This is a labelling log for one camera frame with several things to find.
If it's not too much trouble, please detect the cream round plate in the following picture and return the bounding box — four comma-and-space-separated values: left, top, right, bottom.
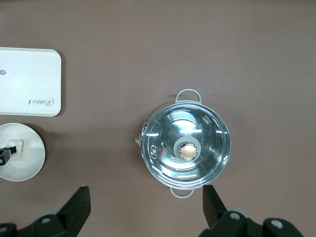
0, 122, 46, 182

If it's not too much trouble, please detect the pale green electric pot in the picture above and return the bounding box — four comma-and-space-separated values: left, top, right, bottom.
134, 88, 233, 199

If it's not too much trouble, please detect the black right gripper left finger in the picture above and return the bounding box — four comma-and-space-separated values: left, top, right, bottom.
24, 186, 91, 237

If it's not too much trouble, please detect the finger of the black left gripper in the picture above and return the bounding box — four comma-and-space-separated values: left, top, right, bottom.
0, 146, 17, 155
0, 152, 12, 166

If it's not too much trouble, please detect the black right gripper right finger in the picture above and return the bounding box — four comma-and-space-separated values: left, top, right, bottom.
202, 184, 262, 237

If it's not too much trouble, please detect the glass pot lid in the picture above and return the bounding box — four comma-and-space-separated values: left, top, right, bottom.
142, 101, 233, 188

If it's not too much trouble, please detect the brown table cover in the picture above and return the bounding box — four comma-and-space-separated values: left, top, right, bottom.
0, 0, 316, 237

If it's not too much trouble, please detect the cream rabbit print tray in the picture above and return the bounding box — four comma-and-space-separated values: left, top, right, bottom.
0, 47, 62, 117

